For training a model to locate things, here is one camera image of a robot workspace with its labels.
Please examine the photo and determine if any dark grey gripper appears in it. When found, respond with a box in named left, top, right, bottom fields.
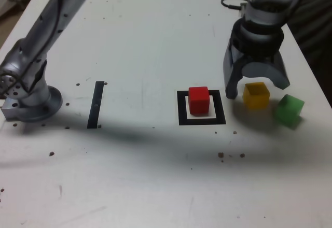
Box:
left=222, top=38, right=291, bottom=99

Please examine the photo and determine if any yellow cube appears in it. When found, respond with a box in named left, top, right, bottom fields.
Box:
left=242, top=81, right=270, bottom=110

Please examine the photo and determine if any green cube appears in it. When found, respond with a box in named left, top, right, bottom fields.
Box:
left=274, top=94, right=306, bottom=129

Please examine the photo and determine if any red cube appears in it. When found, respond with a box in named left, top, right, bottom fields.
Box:
left=188, top=86, right=210, bottom=116

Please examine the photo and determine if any black tape square outline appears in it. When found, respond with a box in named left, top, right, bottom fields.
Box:
left=176, top=90, right=227, bottom=126

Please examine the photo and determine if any person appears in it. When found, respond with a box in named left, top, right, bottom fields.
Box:
left=287, top=0, right=332, bottom=83

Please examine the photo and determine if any black tape strip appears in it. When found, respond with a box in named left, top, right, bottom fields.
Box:
left=87, top=81, right=104, bottom=130

